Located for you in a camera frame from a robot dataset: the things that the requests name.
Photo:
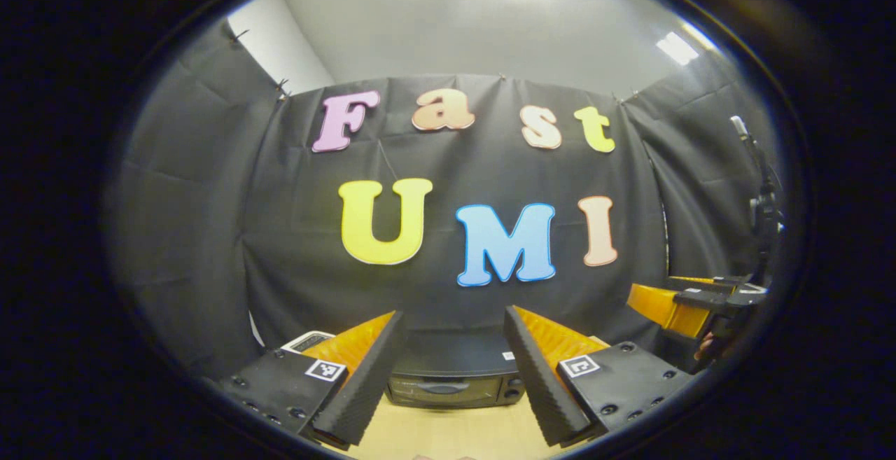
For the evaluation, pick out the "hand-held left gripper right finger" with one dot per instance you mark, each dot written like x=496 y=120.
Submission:
x=539 y=383

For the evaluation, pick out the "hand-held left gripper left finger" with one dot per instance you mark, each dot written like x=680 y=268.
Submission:
x=367 y=383

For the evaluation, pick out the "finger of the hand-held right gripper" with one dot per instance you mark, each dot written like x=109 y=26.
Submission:
x=661 y=309
x=707 y=283

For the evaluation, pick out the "black electric oven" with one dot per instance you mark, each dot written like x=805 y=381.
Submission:
x=448 y=388

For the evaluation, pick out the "white toaster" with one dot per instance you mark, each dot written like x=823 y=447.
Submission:
x=308 y=339

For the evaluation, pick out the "black tripod stand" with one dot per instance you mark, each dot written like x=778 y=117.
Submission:
x=766 y=208

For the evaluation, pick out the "black backdrop cloth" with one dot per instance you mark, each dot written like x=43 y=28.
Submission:
x=280 y=236

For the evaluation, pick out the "small ceiling light panel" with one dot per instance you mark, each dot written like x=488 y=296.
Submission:
x=677 y=48

